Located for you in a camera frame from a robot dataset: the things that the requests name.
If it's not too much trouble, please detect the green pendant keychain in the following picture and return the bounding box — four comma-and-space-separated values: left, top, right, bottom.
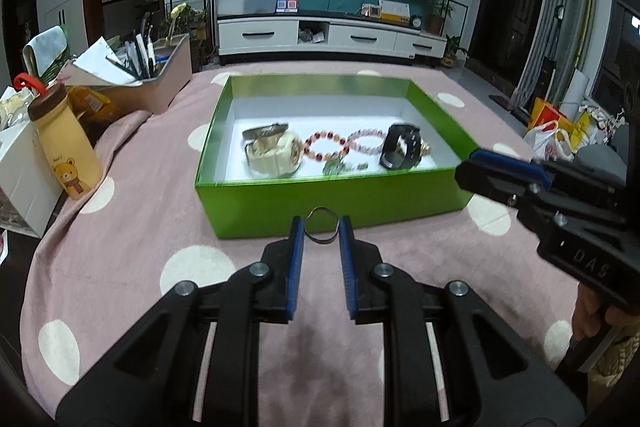
322, 157, 369, 176

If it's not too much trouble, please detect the green cardboard box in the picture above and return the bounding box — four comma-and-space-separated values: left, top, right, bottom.
195, 74, 476, 239

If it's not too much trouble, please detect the gold pearl brooch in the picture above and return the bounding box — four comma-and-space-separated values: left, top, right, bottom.
421, 140, 431, 157

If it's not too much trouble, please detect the white plastic bag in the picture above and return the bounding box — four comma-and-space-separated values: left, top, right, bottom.
524, 120, 574, 161

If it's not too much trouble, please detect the pink polka dot tablecloth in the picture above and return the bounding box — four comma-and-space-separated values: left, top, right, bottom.
20, 63, 577, 413

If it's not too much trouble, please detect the white storage box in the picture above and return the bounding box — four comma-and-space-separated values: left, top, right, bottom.
0, 85, 64, 239

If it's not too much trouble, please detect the yellow bear bottle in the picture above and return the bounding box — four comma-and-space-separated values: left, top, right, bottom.
13, 72, 103, 199

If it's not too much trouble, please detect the yellow shopping bag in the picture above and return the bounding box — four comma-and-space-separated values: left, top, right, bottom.
527, 98, 591, 152

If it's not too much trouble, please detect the white tv cabinet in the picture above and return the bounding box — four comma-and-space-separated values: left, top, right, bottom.
217, 13, 447, 60

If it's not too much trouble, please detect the red pink bead bracelet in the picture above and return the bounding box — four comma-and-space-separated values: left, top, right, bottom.
301, 129, 352, 163

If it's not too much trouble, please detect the silver metal watch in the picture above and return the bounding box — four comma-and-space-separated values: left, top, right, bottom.
242, 122, 288, 157

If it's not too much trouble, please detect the pink desk organizer tray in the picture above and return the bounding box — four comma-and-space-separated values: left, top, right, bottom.
55, 34, 192, 114

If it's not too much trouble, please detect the cream wrist watch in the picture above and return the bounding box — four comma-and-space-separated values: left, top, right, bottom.
244, 131, 303, 178

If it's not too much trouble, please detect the potted green plant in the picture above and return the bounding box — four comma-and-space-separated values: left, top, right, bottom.
160, 2, 210, 41

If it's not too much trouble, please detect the black smart watch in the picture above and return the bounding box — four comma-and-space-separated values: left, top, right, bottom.
380, 124, 422, 170

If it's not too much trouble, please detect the purple bead bracelet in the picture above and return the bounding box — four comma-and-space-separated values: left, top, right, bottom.
345, 126, 388, 156

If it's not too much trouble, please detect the small dark ring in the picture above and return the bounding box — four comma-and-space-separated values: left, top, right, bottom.
302, 204, 343, 245

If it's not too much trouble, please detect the person's right hand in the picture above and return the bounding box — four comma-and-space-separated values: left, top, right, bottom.
572, 284, 639, 341

